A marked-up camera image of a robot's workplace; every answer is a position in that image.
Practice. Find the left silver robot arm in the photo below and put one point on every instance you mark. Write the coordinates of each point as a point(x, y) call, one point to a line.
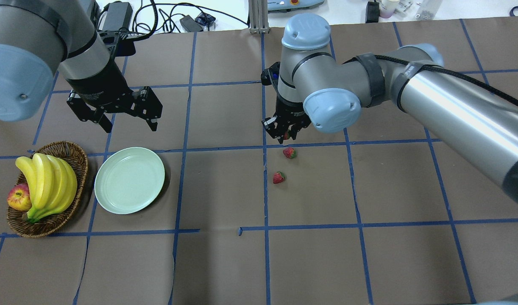
point(39, 38)

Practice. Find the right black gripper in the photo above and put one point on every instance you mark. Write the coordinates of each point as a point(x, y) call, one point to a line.
point(288, 108)

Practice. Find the blue teach pendant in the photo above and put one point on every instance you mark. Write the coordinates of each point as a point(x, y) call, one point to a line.
point(291, 5)

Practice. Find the yellow banana bunch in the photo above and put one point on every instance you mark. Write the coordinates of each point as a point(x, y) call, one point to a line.
point(52, 182)

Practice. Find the light green plate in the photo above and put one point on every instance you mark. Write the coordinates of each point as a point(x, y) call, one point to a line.
point(129, 180)

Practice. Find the small black power brick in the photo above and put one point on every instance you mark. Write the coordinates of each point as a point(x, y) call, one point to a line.
point(190, 25)

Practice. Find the woven wicker basket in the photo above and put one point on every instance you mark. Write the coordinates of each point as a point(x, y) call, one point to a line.
point(75, 156)

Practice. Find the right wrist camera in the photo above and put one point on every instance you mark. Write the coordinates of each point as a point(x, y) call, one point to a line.
point(270, 76)

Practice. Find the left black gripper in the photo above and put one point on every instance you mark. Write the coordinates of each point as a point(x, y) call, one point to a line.
point(98, 86)

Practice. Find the black power adapter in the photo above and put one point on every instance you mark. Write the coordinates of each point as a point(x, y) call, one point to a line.
point(117, 17)

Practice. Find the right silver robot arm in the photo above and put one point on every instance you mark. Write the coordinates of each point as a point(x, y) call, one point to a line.
point(477, 121)

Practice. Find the aluminium frame post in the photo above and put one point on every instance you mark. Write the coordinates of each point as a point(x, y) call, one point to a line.
point(257, 15)

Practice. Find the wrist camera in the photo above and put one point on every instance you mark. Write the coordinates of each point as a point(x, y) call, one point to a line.
point(270, 76)
point(116, 43)

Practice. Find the red yellow apple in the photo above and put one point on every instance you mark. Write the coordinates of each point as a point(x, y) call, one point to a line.
point(19, 197)

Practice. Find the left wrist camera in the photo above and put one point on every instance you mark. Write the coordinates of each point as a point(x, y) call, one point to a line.
point(116, 43)

